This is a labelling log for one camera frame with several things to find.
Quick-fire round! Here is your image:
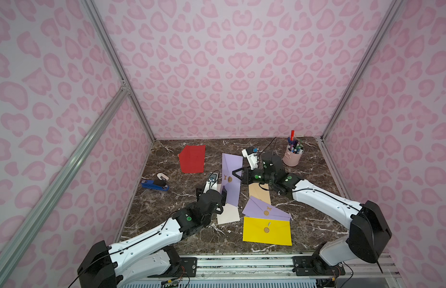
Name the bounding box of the lilac envelope with butterfly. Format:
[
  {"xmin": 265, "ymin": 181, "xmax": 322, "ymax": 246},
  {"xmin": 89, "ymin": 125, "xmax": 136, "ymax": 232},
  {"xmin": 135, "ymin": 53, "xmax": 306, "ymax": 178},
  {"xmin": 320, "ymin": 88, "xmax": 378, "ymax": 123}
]
[{"xmin": 220, "ymin": 154, "xmax": 243, "ymax": 206}]

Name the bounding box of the red envelope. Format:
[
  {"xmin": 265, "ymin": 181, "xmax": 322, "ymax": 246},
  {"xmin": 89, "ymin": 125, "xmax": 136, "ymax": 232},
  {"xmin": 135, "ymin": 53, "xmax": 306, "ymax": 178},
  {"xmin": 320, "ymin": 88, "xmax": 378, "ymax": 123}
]
[{"xmin": 178, "ymin": 145, "xmax": 206, "ymax": 174}]

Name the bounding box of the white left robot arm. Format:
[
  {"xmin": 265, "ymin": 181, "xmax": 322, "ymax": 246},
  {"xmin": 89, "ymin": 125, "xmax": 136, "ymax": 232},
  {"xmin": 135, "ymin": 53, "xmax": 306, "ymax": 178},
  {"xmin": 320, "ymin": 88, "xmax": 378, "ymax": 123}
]
[{"xmin": 76, "ymin": 190, "xmax": 227, "ymax": 288}]

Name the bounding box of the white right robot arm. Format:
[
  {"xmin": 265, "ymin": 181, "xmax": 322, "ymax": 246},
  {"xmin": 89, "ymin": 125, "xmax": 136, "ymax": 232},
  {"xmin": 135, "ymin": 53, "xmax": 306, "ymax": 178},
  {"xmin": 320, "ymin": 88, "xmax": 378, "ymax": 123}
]
[{"xmin": 230, "ymin": 154, "xmax": 392, "ymax": 271}]

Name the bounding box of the tan kraft envelope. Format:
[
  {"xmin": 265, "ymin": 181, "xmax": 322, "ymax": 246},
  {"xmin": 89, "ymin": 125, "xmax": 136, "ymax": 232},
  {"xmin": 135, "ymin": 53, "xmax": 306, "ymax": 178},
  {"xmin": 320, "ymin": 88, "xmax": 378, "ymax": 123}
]
[{"xmin": 249, "ymin": 183, "xmax": 271, "ymax": 205}]

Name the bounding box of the cream white envelope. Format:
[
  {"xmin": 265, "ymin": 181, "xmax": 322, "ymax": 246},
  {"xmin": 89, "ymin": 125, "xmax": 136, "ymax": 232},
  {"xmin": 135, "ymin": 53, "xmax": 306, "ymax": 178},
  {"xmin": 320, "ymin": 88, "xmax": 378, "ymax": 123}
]
[{"xmin": 217, "ymin": 184, "xmax": 240, "ymax": 224}]

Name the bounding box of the yellow envelope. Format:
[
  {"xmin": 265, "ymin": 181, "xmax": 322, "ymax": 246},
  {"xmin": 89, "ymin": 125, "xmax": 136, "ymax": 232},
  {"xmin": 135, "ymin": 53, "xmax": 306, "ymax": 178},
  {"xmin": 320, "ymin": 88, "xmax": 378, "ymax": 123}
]
[{"xmin": 243, "ymin": 217, "xmax": 292, "ymax": 246}]

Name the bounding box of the pink pen cup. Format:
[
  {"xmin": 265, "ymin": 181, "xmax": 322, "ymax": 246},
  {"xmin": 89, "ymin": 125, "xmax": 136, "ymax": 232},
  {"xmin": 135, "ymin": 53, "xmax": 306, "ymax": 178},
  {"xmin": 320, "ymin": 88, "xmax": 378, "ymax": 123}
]
[{"xmin": 282, "ymin": 143, "xmax": 304, "ymax": 167}]

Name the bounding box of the white tape dispenser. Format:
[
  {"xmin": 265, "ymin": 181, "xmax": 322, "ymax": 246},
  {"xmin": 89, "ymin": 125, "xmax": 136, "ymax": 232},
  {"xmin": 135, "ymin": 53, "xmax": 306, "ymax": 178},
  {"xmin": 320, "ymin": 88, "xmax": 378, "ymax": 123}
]
[{"xmin": 157, "ymin": 173, "xmax": 170, "ymax": 181}]

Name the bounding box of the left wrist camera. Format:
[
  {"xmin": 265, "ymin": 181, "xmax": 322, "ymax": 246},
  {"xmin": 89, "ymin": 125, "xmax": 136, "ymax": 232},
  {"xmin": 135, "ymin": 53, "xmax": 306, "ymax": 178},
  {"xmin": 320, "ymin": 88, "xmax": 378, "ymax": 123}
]
[{"xmin": 203, "ymin": 172, "xmax": 219, "ymax": 193}]

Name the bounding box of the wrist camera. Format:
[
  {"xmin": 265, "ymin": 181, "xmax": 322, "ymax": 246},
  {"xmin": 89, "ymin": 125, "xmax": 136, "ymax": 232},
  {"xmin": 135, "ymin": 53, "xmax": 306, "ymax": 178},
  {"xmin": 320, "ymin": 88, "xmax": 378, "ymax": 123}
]
[
  {"xmin": 203, "ymin": 172, "xmax": 219, "ymax": 193},
  {"xmin": 242, "ymin": 146, "xmax": 258, "ymax": 170}
]

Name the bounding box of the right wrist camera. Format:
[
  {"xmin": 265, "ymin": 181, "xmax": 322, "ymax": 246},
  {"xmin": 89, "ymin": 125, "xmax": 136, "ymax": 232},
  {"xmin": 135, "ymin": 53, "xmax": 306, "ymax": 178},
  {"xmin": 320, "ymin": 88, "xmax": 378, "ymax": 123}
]
[{"xmin": 242, "ymin": 146, "xmax": 258, "ymax": 170}]

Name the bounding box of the aluminium mounting rail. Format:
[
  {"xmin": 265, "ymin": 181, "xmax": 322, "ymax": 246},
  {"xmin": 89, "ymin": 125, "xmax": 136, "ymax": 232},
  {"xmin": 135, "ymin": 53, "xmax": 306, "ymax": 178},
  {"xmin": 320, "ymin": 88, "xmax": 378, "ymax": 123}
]
[{"xmin": 122, "ymin": 253, "xmax": 405, "ymax": 288}]

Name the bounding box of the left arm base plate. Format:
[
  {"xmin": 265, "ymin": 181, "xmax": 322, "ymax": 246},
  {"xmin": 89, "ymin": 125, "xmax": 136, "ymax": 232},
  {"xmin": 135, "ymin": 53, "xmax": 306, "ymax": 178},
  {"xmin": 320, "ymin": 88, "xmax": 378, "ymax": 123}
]
[{"xmin": 149, "ymin": 257, "xmax": 198, "ymax": 278}]

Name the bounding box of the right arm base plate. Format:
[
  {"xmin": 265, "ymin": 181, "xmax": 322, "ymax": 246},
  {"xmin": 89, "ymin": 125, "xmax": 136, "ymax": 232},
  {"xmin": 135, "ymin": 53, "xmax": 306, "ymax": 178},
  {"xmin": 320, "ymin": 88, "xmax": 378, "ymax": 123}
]
[{"xmin": 292, "ymin": 255, "xmax": 346, "ymax": 278}]

